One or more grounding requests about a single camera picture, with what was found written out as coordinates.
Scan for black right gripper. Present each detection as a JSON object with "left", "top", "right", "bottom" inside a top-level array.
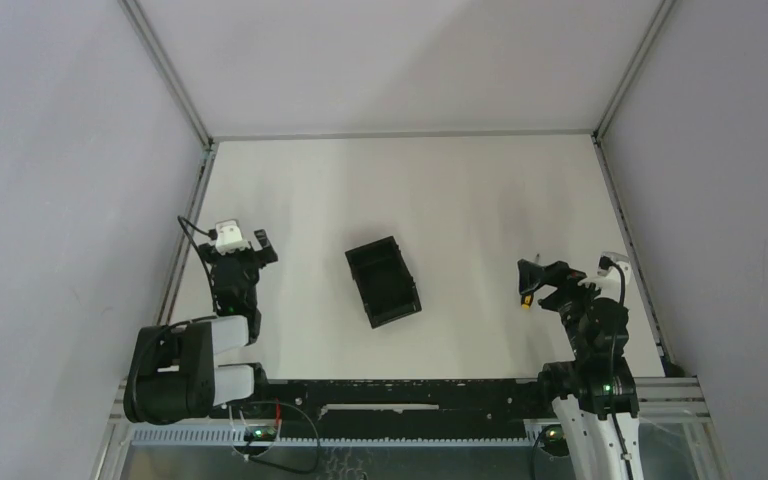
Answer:
[{"left": 518, "top": 258, "right": 613, "bottom": 358}]

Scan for yellow black screwdriver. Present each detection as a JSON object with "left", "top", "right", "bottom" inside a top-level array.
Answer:
[{"left": 521, "top": 253, "right": 541, "bottom": 310}]

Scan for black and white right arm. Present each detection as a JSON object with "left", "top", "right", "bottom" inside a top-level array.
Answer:
[{"left": 517, "top": 252, "right": 644, "bottom": 479}]

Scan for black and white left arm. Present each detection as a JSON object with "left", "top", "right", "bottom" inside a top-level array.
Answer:
[{"left": 123, "top": 225, "right": 278, "bottom": 425}]

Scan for black plastic bin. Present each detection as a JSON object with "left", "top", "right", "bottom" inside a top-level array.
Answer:
[{"left": 345, "top": 236, "right": 422, "bottom": 329}]

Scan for right controller board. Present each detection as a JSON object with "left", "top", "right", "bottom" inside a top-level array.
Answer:
[{"left": 535, "top": 424, "right": 569, "bottom": 458}]

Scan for controller board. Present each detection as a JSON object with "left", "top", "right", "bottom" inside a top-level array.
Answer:
[
  {"left": 535, "top": 424, "right": 569, "bottom": 458},
  {"left": 244, "top": 426, "right": 279, "bottom": 443}
]

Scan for left controller board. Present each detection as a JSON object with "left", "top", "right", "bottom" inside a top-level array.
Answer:
[{"left": 244, "top": 426, "right": 279, "bottom": 443}]

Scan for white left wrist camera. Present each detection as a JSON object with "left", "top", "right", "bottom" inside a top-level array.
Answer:
[{"left": 214, "top": 219, "right": 251, "bottom": 255}]

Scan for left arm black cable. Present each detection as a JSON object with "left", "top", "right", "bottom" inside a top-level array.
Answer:
[{"left": 176, "top": 215, "right": 221, "bottom": 316}]

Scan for aluminium frame left rail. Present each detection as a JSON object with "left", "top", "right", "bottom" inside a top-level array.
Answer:
[{"left": 154, "top": 143, "right": 218, "bottom": 326}]

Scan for aluminium frame rail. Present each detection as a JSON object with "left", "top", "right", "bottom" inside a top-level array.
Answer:
[
  {"left": 590, "top": 133, "right": 687, "bottom": 378},
  {"left": 154, "top": 143, "right": 218, "bottom": 326},
  {"left": 212, "top": 129, "right": 594, "bottom": 144}
]

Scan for aluminium frame back rail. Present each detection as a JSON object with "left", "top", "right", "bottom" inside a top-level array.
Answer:
[{"left": 212, "top": 129, "right": 594, "bottom": 144}]

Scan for aluminium frame right rail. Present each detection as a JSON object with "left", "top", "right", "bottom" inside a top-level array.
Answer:
[{"left": 590, "top": 133, "right": 687, "bottom": 378}]

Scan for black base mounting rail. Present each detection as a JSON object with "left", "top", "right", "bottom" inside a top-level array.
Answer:
[{"left": 208, "top": 378, "right": 555, "bottom": 441}]

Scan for left board black cable loop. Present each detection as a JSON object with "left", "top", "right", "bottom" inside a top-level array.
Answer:
[{"left": 227, "top": 400, "right": 323, "bottom": 477}]

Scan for white slotted cable duct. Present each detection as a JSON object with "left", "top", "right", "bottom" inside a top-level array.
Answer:
[{"left": 131, "top": 425, "right": 539, "bottom": 448}]

